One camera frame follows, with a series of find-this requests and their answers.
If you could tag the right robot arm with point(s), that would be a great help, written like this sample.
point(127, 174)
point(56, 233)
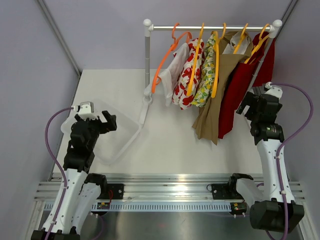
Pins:
point(274, 208)

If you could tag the white clothes rack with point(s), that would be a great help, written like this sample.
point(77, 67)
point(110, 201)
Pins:
point(273, 30)

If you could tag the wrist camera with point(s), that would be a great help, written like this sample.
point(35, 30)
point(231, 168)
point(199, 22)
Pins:
point(273, 90)
point(85, 110)

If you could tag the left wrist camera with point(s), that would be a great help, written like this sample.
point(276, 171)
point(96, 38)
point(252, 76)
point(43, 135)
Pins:
point(85, 110)

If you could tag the aluminium rail frame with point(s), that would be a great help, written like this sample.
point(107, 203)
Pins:
point(158, 187)

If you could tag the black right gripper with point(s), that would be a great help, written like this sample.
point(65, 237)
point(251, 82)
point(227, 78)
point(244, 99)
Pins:
point(250, 99)

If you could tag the translucent plastic basket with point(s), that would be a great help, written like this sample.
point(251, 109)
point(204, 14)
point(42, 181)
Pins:
point(107, 148)

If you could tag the yellow hanger of poppy skirt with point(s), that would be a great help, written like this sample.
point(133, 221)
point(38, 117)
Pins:
point(191, 80)

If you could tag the slotted cable duct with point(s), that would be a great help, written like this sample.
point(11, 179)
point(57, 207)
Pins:
point(120, 206)

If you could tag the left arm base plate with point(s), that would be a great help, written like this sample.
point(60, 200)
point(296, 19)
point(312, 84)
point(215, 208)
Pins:
point(115, 191)

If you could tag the white skirt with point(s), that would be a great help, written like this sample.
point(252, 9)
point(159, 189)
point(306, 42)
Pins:
point(170, 75)

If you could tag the lemon print skirt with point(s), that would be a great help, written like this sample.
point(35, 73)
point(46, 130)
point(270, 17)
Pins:
point(207, 74)

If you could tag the yellow hanger of lemon skirt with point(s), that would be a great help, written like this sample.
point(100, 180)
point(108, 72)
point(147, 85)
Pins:
point(217, 60)

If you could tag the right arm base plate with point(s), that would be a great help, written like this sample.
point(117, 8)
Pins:
point(223, 191)

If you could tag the yellow hanger of red skirt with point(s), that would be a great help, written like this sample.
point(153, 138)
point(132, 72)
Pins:
point(261, 40)

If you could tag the yellow hanger of tan skirt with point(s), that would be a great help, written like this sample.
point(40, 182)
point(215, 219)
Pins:
point(241, 40)

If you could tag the orange hanger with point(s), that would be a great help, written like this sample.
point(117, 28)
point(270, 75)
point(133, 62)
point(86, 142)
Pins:
point(156, 78)

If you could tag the tan corduroy skirt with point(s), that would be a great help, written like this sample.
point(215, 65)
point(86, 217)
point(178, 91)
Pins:
point(206, 125)

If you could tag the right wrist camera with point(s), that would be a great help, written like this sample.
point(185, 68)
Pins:
point(273, 90)

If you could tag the red poppy skirt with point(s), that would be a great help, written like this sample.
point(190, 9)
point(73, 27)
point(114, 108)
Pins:
point(180, 97)

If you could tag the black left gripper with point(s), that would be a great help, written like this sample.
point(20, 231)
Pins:
point(110, 125)

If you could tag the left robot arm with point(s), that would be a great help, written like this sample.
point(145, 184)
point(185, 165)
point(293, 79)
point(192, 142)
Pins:
point(79, 188)

